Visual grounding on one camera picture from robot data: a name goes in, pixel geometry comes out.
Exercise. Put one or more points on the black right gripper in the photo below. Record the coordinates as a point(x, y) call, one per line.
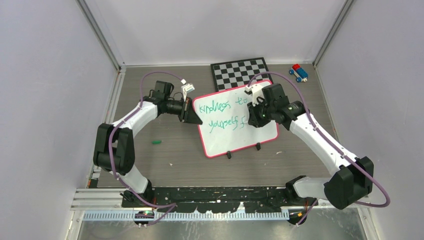
point(254, 119)

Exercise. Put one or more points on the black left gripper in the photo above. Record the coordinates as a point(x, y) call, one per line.
point(188, 114)

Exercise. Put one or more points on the red-framed whiteboard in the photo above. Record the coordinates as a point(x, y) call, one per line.
point(225, 125)

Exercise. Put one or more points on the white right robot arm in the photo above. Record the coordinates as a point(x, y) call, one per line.
point(348, 182)

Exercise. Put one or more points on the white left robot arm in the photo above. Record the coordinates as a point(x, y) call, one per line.
point(114, 149)

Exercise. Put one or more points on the black and white chessboard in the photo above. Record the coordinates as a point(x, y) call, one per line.
point(236, 73)

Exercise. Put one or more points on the toy brick car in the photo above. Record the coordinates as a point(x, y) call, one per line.
point(300, 74)

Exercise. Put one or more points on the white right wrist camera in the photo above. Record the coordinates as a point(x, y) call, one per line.
point(256, 93)

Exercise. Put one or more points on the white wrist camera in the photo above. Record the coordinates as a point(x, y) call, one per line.
point(256, 93)
point(186, 88)

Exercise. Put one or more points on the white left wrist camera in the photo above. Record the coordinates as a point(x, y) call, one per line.
point(186, 88)

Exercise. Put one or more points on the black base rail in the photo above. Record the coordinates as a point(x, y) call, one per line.
point(220, 200)

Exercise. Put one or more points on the slotted cable duct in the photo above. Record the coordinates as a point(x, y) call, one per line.
point(149, 215)

